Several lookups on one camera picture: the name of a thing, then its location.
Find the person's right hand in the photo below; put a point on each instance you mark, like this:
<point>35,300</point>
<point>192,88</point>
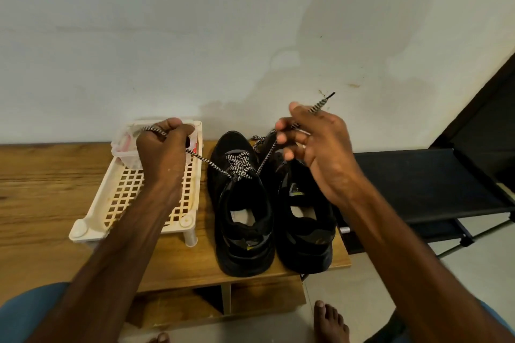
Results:
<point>322,150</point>

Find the person's left hand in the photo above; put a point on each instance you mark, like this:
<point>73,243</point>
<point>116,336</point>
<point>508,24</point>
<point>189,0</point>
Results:
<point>165,158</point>

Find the black white patterned shoelace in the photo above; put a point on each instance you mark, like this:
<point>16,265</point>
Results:
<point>237,163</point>

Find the person's right forearm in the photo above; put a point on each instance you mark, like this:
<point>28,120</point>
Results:
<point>426,274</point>

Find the person's left forearm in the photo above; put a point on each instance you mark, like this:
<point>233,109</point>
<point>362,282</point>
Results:
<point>96,274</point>

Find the person's blue shorts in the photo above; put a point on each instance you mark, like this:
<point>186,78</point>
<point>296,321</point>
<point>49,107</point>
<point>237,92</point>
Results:
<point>32,314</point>

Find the small white plastic basket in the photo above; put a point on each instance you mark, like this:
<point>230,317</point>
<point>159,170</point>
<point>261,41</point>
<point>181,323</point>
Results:
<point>125,144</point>

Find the large white plastic tray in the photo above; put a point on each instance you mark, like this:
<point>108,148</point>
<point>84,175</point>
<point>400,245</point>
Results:
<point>129,194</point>

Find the black shoe rack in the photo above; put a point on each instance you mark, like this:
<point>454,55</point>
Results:
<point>426,186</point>

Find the low wooden table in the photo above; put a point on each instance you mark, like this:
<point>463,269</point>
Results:
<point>40,194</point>

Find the dark door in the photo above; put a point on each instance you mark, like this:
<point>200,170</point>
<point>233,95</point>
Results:
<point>495,122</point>

